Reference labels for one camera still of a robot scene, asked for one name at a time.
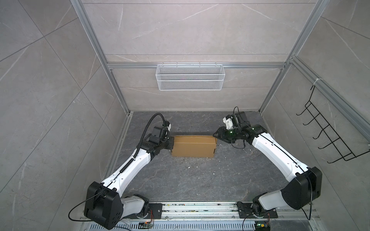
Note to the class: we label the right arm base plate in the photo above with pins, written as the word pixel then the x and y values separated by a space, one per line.
pixel 252 210

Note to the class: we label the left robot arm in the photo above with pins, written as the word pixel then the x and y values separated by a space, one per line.
pixel 104 203

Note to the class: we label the black wire hook rack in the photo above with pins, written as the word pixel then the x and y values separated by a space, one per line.
pixel 328 131

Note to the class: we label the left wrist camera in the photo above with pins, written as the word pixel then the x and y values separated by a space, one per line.
pixel 167 126

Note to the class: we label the aluminium mounting rail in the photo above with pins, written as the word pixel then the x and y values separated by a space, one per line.
pixel 226 210

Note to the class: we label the white wire mesh basket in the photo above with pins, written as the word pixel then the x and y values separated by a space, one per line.
pixel 190 77

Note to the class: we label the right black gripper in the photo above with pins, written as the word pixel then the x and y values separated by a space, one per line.
pixel 222 131

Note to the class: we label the brown cardboard box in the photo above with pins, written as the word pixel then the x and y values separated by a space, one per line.
pixel 194 146

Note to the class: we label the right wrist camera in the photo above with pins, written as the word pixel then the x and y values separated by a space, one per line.
pixel 228 121

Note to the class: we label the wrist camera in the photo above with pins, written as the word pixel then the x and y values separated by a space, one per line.
pixel 228 121
pixel 167 126

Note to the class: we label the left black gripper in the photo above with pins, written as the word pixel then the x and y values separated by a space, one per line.
pixel 171 140

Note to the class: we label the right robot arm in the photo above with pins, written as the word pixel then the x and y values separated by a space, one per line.
pixel 304 182

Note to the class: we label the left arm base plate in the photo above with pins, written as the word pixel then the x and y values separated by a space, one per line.
pixel 152 210

